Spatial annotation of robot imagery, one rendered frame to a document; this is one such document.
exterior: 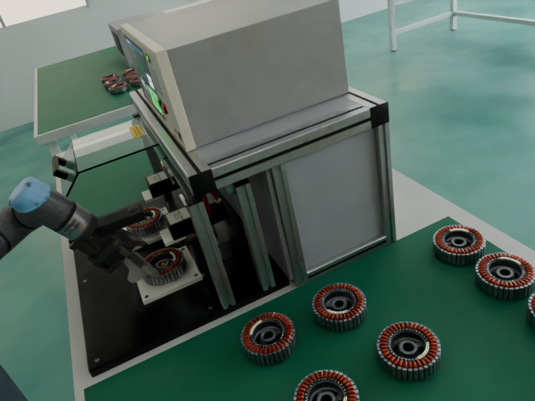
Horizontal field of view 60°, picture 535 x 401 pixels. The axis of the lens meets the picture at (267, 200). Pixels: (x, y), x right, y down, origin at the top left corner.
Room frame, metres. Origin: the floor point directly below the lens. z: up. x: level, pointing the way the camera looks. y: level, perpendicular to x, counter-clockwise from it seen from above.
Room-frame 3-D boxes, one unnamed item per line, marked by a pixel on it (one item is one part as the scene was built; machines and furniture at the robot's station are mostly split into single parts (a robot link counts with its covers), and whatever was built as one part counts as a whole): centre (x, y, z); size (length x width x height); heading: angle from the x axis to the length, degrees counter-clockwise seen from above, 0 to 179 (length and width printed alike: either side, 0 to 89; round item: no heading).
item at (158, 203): (1.06, 0.31, 0.76); 0.64 x 0.47 x 0.02; 17
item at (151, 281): (0.94, 0.29, 0.80); 0.11 x 0.11 x 0.04
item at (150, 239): (1.17, 0.36, 0.78); 0.15 x 0.15 x 0.01; 17
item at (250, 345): (0.66, 0.06, 0.77); 0.11 x 0.11 x 0.04
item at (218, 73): (1.14, 0.02, 1.22); 0.44 x 0.39 x 0.20; 17
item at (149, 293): (0.94, 0.29, 0.78); 0.15 x 0.15 x 0.01; 17
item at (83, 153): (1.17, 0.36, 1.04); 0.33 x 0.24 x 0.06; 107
